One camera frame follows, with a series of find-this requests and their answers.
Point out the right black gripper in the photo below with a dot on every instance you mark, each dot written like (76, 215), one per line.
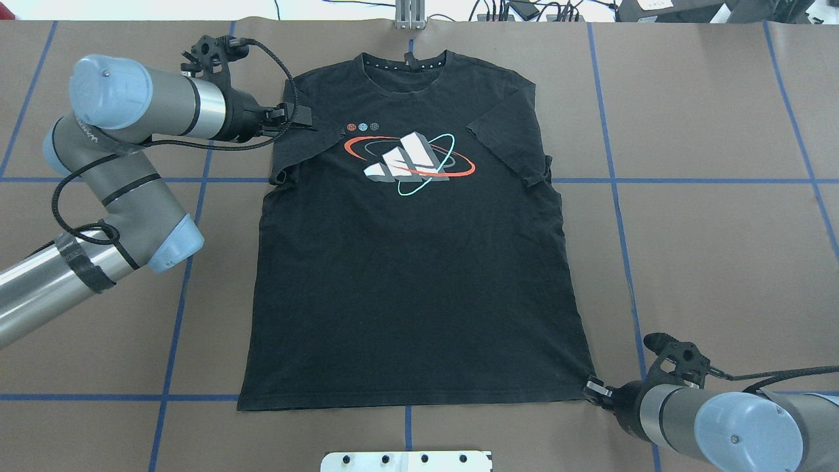
(626, 398)

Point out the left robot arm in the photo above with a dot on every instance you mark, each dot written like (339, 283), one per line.
(116, 213)

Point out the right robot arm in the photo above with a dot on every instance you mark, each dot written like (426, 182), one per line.
(733, 431)

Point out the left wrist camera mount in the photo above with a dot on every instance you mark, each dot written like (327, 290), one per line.
(209, 59)

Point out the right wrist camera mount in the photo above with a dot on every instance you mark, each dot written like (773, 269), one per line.
(678, 363)

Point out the brown paper table cover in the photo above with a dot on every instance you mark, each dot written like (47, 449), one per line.
(698, 170)

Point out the black printed t-shirt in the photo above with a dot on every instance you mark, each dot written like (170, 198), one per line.
(412, 249)

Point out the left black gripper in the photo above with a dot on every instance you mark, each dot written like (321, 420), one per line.
(244, 117)

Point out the aluminium frame post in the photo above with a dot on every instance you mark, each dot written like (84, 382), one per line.
(410, 15)

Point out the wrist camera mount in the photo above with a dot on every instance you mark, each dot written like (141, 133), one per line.
(209, 59)
(678, 363)

